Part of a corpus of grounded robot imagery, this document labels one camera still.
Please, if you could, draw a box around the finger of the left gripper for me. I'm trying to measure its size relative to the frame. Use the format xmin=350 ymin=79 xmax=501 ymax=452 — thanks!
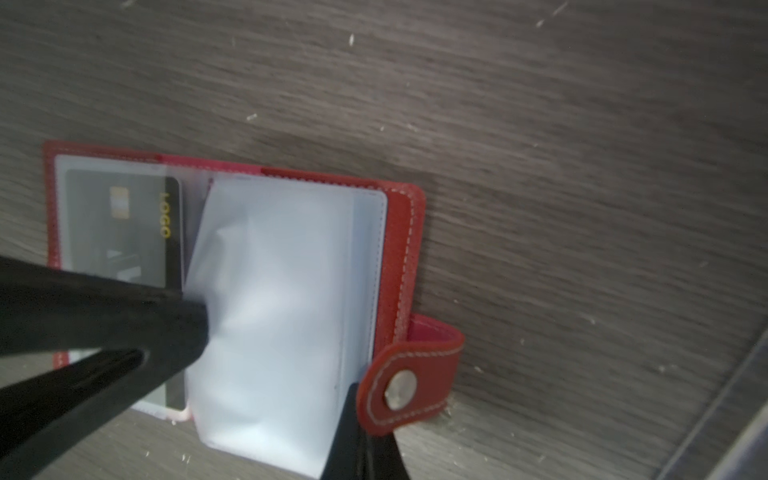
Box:
xmin=1 ymin=257 xmax=209 ymax=479

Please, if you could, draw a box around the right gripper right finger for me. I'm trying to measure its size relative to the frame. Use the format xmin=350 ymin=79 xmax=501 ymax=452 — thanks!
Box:
xmin=365 ymin=433 xmax=410 ymax=480

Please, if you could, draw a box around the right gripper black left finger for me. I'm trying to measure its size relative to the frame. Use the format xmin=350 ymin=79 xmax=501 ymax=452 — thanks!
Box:
xmin=320 ymin=383 xmax=366 ymax=480

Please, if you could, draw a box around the black vip card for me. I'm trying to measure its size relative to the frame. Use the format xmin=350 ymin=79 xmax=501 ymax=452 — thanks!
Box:
xmin=62 ymin=167 xmax=187 ymax=412

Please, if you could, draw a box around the red leather card holder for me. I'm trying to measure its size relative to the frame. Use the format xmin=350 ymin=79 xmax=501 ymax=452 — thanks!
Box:
xmin=43 ymin=141 xmax=464 ymax=479

